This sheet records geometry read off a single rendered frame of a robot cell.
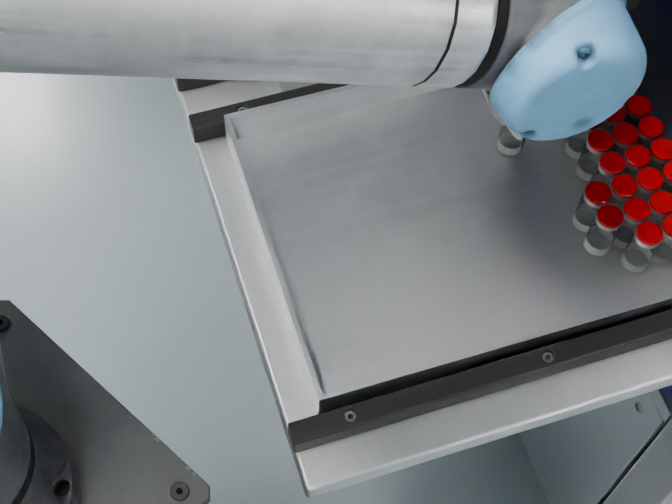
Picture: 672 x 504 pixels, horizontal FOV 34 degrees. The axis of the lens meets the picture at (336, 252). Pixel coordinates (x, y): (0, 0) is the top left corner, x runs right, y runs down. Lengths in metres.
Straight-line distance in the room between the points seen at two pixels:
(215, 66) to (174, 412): 1.35
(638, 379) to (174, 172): 1.26
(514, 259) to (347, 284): 0.14
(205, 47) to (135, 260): 1.47
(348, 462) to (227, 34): 0.44
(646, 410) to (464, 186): 0.41
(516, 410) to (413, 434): 0.08
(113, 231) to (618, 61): 1.49
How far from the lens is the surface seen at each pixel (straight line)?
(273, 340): 0.85
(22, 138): 2.08
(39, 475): 0.85
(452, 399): 0.82
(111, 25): 0.44
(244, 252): 0.89
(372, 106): 0.96
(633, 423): 1.28
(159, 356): 1.82
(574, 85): 0.53
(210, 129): 0.93
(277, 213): 0.90
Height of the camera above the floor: 1.65
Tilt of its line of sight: 61 degrees down
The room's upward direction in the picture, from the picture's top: 3 degrees clockwise
